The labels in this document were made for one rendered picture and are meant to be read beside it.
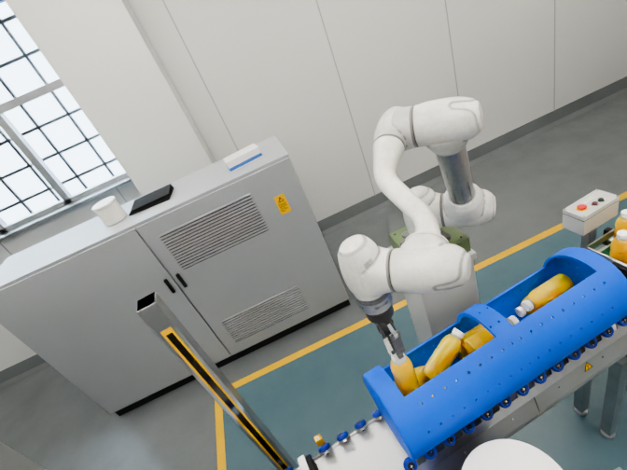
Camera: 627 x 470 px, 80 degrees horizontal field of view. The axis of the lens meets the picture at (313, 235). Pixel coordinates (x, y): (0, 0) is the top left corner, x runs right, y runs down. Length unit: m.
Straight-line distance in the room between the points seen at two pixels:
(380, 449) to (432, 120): 1.10
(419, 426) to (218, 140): 3.02
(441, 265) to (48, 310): 2.64
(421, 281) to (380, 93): 3.24
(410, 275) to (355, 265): 0.12
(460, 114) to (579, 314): 0.72
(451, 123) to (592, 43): 4.27
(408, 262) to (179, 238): 1.96
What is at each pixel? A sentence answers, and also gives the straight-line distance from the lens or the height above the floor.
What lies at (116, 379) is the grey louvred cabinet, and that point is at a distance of 3.40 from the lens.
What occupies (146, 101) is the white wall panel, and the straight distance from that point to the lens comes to 3.32.
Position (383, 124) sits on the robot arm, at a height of 1.83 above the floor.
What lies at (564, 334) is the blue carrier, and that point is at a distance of 1.41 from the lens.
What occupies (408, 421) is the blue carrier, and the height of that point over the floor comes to 1.19.
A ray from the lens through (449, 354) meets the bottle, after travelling 1.38.
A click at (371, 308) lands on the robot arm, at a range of 0.95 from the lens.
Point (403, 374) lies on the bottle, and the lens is 1.20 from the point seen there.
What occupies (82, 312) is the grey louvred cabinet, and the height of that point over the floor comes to 1.04.
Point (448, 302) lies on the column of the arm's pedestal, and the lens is 2.04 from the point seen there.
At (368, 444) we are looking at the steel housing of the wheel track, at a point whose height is 0.93.
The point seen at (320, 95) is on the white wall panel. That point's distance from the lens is 3.74.
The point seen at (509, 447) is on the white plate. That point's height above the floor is 1.04.
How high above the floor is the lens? 2.26
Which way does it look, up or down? 32 degrees down
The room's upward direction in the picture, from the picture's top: 24 degrees counter-clockwise
